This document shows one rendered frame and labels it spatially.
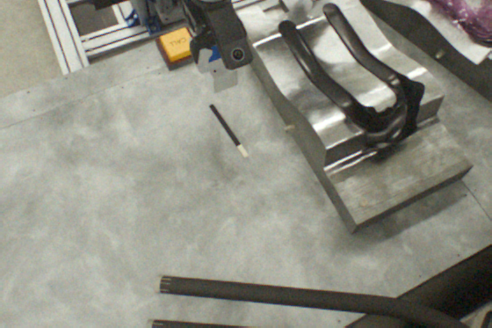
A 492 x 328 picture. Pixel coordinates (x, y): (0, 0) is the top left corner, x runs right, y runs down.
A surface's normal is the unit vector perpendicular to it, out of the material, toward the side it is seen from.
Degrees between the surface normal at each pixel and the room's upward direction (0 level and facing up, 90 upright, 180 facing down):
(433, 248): 0
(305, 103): 28
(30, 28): 0
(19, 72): 0
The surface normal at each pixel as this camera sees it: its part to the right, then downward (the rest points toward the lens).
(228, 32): 0.23, 0.00
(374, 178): 0.04, -0.50
